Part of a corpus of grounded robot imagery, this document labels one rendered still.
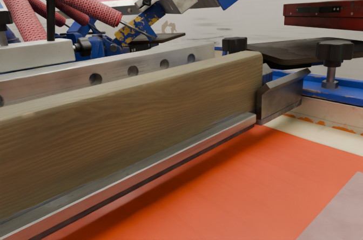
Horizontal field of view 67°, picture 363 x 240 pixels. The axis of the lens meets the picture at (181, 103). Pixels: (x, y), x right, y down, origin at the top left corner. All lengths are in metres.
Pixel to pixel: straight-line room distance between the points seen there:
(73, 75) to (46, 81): 0.04
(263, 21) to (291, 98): 2.15
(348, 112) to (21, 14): 0.66
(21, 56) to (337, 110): 0.44
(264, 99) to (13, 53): 0.35
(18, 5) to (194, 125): 0.58
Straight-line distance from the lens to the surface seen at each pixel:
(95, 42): 0.88
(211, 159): 0.31
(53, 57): 0.48
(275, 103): 0.35
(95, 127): 0.21
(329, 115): 0.40
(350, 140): 0.38
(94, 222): 0.25
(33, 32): 0.68
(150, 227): 0.23
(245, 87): 0.31
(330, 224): 0.25
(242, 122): 0.30
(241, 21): 2.65
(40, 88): 0.43
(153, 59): 0.50
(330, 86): 0.41
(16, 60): 0.47
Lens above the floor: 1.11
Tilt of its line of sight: 19 degrees down
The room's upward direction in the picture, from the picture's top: 4 degrees counter-clockwise
